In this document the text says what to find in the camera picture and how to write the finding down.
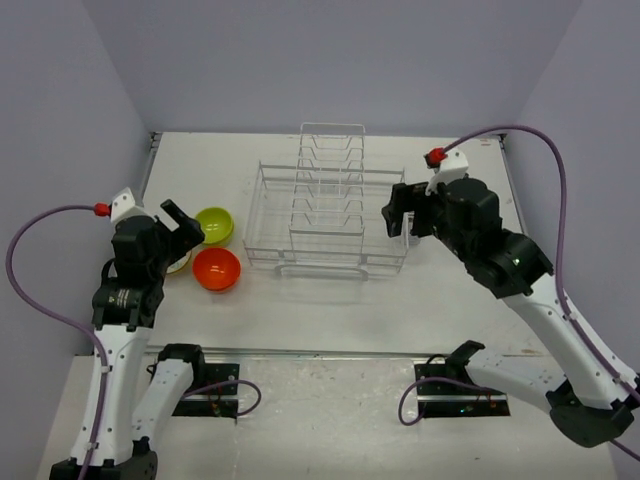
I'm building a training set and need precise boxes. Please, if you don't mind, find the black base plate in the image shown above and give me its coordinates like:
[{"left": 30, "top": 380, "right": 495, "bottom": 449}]
[
  {"left": 173, "top": 363, "right": 240, "bottom": 419},
  {"left": 416, "top": 382, "right": 511, "bottom": 419}
]

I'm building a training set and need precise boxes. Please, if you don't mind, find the white cutlery holder basket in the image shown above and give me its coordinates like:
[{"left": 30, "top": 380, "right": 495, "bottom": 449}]
[{"left": 401, "top": 212, "right": 422, "bottom": 248}]

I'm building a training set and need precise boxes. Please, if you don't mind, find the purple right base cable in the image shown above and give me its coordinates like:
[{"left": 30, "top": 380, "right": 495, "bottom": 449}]
[{"left": 397, "top": 375, "right": 494, "bottom": 427}]

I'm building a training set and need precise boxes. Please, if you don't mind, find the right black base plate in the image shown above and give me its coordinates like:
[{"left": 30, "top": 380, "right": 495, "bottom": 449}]
[{"left": 416, "top": 382, "right": 511, "bottom": 419}]

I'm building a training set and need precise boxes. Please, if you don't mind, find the lime green bowl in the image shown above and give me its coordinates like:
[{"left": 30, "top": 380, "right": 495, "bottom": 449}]
[{"left": 195, "top": 207, "right": 235, "bottom": 247}]

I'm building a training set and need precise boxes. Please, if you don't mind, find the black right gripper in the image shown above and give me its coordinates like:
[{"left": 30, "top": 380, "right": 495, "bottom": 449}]
[{"left": 382, "top": 180, "right": 473, "bottom": 262}]

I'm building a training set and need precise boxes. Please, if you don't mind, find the yellow sun patterned bowl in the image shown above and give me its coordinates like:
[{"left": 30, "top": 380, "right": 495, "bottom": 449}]
[{"left": 166, "top": 251, "right": 192, "bottom": 275}]

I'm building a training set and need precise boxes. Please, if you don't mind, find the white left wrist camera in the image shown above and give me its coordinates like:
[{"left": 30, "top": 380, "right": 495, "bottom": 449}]
[{"left": 92, "top": 187, "right": 147, "bottom": 225}]

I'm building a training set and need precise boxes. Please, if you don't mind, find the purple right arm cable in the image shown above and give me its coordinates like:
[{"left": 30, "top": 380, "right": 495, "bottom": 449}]
[{"left": 442, "top": 124, "right": 640, "bottom": 462}]

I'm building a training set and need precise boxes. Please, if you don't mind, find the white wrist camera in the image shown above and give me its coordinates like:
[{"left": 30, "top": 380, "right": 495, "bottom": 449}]
[
  {"left": 425, "top": 148, "right": 469, "bottom": 196},
  {"left": 92, "top": 187, "right": 147, "bottom": 225}
]

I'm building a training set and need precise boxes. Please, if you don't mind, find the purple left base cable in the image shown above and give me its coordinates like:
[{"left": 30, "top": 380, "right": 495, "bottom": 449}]
[{"left": 182, "top": 378, "right": 262, "bottom": 415}]

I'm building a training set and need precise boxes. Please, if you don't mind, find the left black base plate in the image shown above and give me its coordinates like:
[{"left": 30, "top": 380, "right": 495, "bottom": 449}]
[{"left": 173, "top": 363, "right": 240, "bottom": 419}]

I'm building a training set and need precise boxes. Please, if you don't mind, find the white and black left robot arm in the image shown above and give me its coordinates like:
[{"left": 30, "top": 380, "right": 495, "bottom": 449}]
[{"left": 49, "top": 193, "right": 208, "bottom": 479}]

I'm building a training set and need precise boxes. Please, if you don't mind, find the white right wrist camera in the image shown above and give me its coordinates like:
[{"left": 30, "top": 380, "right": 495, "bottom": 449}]
[{"left": 425, "top": 148, "right": 469, "bottom": 196}]

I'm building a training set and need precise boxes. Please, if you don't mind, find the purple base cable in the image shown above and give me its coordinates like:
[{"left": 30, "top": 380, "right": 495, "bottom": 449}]
[
  {"left": 182, "top": 378, "right": 262, "bottom": 415},
  {"left": 397, "top": 375, "right": 494, "bottom": 427}
]

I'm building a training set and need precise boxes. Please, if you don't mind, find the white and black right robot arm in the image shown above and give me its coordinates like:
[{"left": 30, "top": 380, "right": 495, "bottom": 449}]
[{"left": 381, "top": 177, "right": 639, "bottom": 448}]

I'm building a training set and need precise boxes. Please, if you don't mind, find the orange bowl front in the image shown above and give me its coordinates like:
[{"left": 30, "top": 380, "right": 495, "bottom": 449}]
[{"left": 192, "top": 247, "right": 242, "bottom": 293}]

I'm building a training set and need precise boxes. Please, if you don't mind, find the white wire dish rack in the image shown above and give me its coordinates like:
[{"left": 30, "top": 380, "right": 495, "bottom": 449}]
[{"left": 243, "top": 122, "right": 409, "bottom": 281}]

